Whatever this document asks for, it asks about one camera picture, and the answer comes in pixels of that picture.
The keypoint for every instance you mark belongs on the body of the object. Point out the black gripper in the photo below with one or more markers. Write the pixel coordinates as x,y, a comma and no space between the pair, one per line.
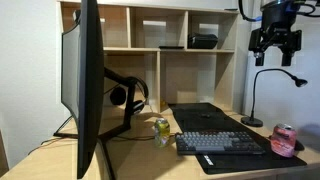
275,35

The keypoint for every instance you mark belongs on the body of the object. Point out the pink dented soda can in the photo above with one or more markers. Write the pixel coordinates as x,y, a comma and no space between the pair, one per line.
283,141

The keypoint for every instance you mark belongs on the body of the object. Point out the yellow soda can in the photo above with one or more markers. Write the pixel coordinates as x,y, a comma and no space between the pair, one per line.
162,133

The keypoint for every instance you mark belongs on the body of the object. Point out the black gooseneck desk lamp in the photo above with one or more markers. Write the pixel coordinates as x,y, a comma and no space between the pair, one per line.
251,121

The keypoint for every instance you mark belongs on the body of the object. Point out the black box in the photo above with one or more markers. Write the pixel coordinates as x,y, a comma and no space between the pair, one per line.
202,41

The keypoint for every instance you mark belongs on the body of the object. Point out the black desk mat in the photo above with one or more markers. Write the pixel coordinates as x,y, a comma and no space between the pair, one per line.
200,125

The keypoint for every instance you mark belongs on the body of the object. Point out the grey and black keyboard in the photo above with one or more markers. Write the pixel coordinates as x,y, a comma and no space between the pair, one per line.
216,143

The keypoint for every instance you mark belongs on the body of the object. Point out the flat black device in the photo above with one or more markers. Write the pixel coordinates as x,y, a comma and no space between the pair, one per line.
171,47

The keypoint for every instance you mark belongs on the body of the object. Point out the light wooden shelf unit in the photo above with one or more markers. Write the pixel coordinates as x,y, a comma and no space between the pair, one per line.
143,49

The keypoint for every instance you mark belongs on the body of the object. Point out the black over-ear headphones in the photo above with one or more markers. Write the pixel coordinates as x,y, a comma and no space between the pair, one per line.
118,96

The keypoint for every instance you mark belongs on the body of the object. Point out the light wooden desk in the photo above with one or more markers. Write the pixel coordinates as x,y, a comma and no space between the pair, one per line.
140,160

